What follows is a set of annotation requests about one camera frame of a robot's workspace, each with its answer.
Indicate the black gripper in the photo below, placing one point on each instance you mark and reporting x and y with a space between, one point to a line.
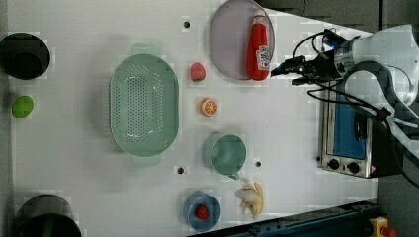
320 69

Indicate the red plush ketchup bottle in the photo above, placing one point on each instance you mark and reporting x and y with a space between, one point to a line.
257 54

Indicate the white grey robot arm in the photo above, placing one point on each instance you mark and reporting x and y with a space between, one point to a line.
376 75

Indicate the grey round plate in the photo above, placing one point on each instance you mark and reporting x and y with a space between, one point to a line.
229 35

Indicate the silver toaster oven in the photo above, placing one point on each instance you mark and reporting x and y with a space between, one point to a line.
353 145

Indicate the orange toy half slice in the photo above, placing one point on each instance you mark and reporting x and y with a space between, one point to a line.
208 107

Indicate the red toy strawberry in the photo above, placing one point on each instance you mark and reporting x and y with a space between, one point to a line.
197 72

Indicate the peeled toy banana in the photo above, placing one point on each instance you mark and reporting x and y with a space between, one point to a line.
251 198

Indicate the green perforated colander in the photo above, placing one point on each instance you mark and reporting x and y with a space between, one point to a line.
144 105

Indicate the blue bowl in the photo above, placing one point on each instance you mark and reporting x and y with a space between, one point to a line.
192 202

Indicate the small red strawberry in bowl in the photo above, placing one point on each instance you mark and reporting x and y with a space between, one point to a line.
202 213

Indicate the yellow red emergency button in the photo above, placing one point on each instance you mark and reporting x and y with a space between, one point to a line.
381 228

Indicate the black round base upper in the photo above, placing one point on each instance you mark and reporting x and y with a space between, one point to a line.
24 56

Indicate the black round base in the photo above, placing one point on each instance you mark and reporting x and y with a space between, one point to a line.
24 56
46 216

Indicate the green toy fruit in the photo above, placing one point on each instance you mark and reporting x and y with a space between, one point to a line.
22 107

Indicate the black round base lower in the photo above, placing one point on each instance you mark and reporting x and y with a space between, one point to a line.
46 216

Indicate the green cup with handle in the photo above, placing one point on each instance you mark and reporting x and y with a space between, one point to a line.
226 153

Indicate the blue metal frame rail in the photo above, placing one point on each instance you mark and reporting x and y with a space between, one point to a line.
349 220

